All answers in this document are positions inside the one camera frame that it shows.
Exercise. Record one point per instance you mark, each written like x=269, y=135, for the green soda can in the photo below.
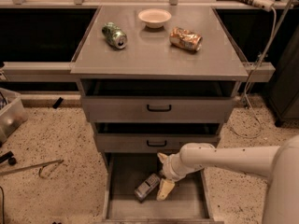
x=114, y=35

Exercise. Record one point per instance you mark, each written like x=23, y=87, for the black tool on floor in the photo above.
x=9, y=156

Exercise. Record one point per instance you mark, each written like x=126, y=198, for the top drawer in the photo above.
x=137, y=100

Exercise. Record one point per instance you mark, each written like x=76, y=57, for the black small floor object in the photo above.
x=58, y=102

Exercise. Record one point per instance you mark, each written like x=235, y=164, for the grey drawer cabinet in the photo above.
x=149, y=55

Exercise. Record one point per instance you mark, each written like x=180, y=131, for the drawer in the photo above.
x=188, y=202
x=137, y=100
x=152, y=137

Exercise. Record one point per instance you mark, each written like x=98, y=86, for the clear plastic bin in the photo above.
x=12, y=113

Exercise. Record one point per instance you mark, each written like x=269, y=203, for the middle drawer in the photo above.
x=152, y=137

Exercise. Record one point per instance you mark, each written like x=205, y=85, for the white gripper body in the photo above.
x=168, y=169

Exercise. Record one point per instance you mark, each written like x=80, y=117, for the metal rod on floor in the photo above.
x=40, y=165

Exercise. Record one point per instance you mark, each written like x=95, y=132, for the orange crushed soda can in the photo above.
x=185, y=39

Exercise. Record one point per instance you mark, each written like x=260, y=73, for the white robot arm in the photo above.
x=278, y=165

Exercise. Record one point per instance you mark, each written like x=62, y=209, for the bottom drawer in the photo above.
x=188, y=202

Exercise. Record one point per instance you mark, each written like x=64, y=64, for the white bowl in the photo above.
x=154, y=18

